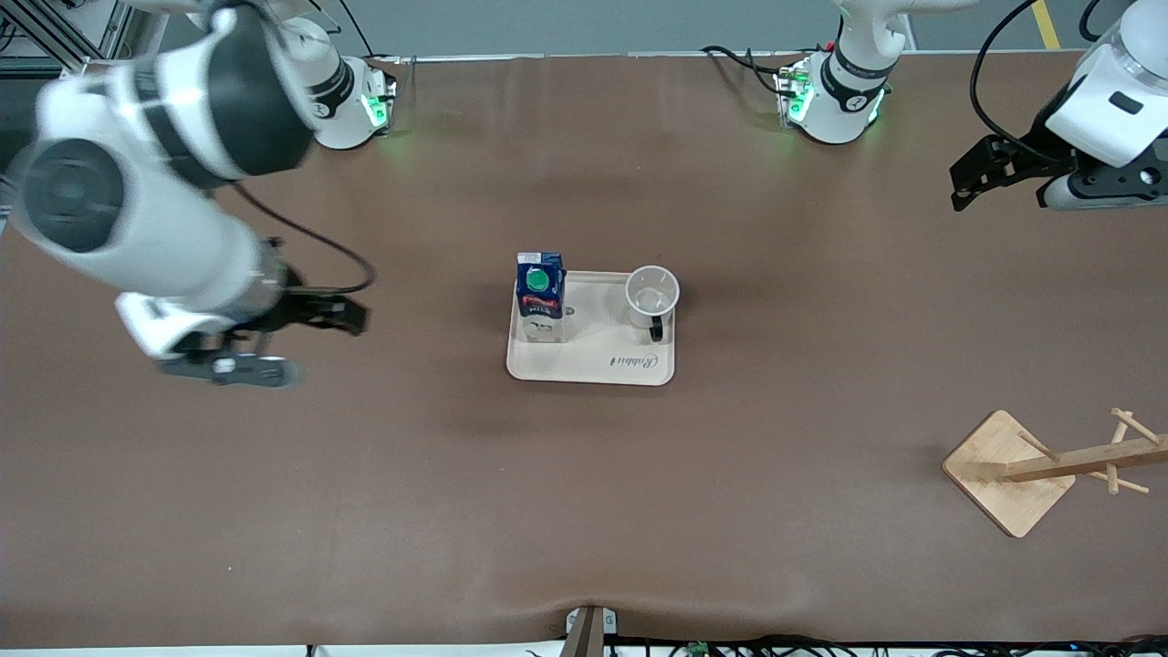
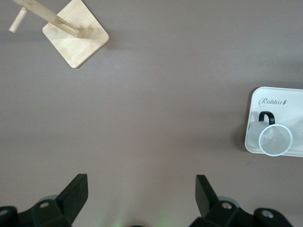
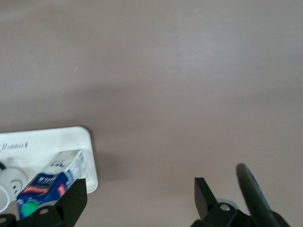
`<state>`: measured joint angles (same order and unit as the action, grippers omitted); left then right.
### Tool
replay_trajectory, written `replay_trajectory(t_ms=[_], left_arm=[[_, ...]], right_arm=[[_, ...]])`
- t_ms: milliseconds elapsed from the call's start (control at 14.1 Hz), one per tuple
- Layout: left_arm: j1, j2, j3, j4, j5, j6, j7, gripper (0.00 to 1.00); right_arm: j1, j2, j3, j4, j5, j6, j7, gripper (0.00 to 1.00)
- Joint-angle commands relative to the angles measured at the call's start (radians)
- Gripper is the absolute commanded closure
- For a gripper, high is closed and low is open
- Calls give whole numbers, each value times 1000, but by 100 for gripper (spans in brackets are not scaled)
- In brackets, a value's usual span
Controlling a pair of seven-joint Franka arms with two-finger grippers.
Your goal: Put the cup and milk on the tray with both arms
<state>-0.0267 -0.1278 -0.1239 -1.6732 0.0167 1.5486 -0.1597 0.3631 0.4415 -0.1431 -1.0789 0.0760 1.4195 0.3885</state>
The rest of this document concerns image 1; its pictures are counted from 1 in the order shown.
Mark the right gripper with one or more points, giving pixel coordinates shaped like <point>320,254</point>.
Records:
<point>294,308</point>

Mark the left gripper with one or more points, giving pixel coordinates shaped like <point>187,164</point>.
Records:
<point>1029,151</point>

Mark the blue milk carton green cap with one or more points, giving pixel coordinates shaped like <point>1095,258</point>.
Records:
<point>540,301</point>

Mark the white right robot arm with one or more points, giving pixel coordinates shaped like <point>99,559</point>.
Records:
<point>155,237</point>

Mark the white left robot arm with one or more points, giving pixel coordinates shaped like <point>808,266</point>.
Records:
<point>835,109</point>

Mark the beige tray with bear print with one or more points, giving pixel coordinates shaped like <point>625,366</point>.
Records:
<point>593,365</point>

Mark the brown table mat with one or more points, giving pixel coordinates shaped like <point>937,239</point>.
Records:
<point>584,502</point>

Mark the wooden mug tree stand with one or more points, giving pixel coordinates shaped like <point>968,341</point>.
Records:
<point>1004,497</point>

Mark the aluminium frame profile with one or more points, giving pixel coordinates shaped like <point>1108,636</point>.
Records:
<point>68,55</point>

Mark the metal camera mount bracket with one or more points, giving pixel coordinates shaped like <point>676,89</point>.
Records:
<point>589,634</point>

